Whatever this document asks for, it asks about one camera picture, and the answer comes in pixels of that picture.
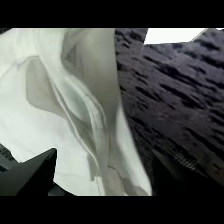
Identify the white garment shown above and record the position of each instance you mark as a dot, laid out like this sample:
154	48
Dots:
50	110

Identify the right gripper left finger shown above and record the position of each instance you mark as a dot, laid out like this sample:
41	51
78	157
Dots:
30	176

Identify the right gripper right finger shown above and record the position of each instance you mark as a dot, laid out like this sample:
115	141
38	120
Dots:
170	183

